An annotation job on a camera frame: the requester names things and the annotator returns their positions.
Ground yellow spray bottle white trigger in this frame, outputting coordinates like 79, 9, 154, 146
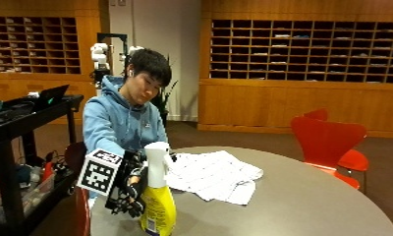
138, 141, 179, 236

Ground white marker cube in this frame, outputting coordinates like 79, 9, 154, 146
77, 148, 124, 197

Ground red chair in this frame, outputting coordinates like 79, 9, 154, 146
289, 115, 368, 191
63, 141, 93, 236
303, 107, 371, 173

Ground white cloth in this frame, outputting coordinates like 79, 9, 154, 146
163, 149, 265, 207

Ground red tool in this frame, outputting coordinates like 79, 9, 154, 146
41, 161, 55, 182

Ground the person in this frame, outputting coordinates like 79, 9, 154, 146
82, 48, 175, 159

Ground clear plastic storage box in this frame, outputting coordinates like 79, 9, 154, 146
21, 172, 58, 215

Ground black utility cart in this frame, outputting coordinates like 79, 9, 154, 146
0, 93, 86, 236

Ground black laptop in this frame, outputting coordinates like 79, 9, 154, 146
33, 84, 71, 111

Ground black devices on cart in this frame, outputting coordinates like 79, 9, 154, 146
0, 99, 37, 125

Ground large wooden pigeonhole cabinet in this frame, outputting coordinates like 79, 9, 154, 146
198, 0, 393, 139

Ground black metal frame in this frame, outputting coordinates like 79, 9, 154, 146
97, 31, 130, 68

